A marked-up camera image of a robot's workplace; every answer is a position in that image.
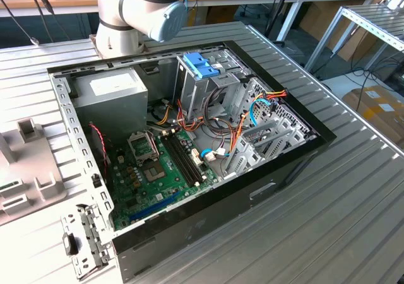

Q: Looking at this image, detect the black PC case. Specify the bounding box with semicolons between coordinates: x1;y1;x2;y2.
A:
47;40;337;283

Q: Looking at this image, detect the metal drive cage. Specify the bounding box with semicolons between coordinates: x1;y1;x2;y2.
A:
172;49;253;122

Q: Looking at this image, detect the labelled cardboard box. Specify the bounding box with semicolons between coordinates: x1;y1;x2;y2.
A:
342;86;404;146

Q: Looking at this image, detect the large cardboard box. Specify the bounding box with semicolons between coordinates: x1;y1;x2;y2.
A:
298;0;391;62

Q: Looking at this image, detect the black RAM slot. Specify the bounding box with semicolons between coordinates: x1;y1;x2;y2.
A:
165;133;199;187
172;131;206;182
162;133;196;189
169;131;203;184

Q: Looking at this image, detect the black camera cable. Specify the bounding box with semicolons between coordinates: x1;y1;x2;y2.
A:
0;0;69;47

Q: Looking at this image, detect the black case fan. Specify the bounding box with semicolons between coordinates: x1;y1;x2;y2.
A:
88;122;111;184

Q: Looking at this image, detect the metal socket cover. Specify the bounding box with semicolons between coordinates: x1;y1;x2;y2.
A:
127;131;158;162

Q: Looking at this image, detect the blue drive cage latch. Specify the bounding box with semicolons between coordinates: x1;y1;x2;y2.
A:
182;52;220;80

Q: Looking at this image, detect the long light blue wire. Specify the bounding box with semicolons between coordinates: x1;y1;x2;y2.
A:
248;93;273;129

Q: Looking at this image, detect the socket locking lever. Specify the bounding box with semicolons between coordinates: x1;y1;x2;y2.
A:
147;133;160;158

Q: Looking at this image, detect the white board connector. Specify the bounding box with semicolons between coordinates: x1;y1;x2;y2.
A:
190;148;203;167

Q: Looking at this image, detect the red orange wire bundle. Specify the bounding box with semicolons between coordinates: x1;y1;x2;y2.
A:
174;98;206;134

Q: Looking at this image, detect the metal slat shelf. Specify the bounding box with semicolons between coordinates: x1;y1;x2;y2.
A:
304;4;404;76

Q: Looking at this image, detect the green motherboard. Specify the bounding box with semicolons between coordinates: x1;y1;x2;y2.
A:
109;129;222;231

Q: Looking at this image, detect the metal disk bay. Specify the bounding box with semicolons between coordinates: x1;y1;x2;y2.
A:
220;115;318;180

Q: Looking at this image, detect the grey power supply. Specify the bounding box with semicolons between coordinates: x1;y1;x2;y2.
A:
73;68;149;143

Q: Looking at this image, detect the CPU socket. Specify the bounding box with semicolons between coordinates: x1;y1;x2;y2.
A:
140;160;167;184

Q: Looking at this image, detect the black rear latch handle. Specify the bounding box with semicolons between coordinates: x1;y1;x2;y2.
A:
62;232;80;256

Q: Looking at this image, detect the yellow black wire bundle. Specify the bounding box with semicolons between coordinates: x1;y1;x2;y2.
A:
150;102;174;126

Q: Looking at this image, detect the black tripod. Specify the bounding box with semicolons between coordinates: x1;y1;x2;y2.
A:
264;0;296;44

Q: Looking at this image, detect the red black twisted wire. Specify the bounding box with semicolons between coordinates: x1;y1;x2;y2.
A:
88;122;112;168

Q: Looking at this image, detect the grey parts rack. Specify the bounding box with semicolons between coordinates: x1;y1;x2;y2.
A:
0;118;69;227

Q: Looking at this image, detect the blue expansion slot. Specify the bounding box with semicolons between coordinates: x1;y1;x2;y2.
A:
131;191;181;222

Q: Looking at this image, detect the short light blue wire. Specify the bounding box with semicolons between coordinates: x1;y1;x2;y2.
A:
199;147;229;164

